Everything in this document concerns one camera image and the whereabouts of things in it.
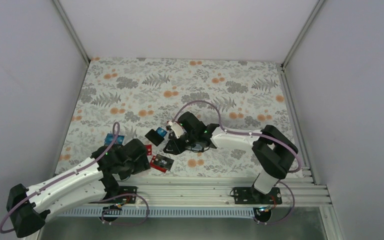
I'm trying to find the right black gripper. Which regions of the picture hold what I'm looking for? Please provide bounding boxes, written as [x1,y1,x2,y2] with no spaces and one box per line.
[163,131,197,155]

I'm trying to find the black card holder wallet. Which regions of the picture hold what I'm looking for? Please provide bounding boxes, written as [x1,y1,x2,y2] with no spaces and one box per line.
[190,144,210,153]

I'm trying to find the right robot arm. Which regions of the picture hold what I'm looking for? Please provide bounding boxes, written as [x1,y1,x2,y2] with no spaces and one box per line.
[163,112,299,204]

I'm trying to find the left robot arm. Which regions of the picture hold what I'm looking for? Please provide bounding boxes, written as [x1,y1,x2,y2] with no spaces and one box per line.
[6,138,152,238]

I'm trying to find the red card centre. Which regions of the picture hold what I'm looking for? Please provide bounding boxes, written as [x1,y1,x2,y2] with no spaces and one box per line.
[145,144,153,156]

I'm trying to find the blue card with chip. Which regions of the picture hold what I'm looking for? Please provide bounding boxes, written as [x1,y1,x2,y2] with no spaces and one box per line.
[104,133,125,146]

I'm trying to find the black card upper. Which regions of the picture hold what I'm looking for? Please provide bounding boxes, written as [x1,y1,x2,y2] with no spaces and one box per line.
[145,129,164,147]

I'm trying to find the black patterned card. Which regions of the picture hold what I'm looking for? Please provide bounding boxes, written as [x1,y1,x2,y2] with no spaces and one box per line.
[153,154,174,173]

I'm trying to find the blue card under black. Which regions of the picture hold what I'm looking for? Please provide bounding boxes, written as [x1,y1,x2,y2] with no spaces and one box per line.
[156,127,168,138]

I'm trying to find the floral patterned table mat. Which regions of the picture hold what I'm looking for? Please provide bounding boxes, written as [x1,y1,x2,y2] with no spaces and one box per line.
[55,57,294,174]

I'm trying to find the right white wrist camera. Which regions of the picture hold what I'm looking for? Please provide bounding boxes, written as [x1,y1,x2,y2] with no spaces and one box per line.
[166,120,186,139]

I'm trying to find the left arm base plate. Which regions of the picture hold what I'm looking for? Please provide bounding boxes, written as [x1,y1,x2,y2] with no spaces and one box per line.
[110,186,138,205]

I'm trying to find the aluminium rail frame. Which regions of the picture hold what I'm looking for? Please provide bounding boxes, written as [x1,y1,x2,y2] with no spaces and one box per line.
[34,174,333,208]

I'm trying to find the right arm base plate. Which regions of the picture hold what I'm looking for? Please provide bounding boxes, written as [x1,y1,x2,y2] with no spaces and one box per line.
[229,187,283,205]

